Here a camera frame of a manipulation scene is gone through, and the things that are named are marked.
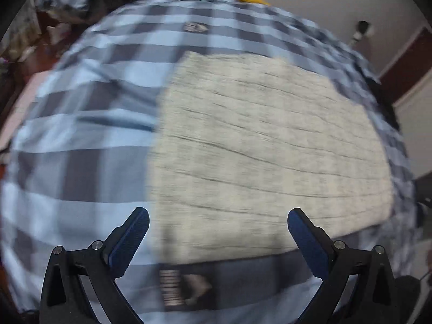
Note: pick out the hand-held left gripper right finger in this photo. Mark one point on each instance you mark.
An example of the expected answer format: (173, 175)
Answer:
(308, 243)

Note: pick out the cream plaid knit shirt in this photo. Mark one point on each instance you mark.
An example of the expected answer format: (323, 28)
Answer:
(270, 158)

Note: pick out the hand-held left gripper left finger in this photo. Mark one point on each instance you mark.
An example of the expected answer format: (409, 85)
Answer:
(130, 239)

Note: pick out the pink cloth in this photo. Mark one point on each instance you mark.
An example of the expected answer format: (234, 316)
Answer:
(20, 108)

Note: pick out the black clothing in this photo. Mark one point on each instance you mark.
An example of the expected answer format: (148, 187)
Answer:
(384, 104)

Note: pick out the red-brown door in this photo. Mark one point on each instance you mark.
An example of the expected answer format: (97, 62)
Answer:
(411, 71)

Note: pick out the blue grey checkered bed cover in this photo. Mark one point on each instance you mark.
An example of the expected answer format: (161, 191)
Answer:
(84, 175)

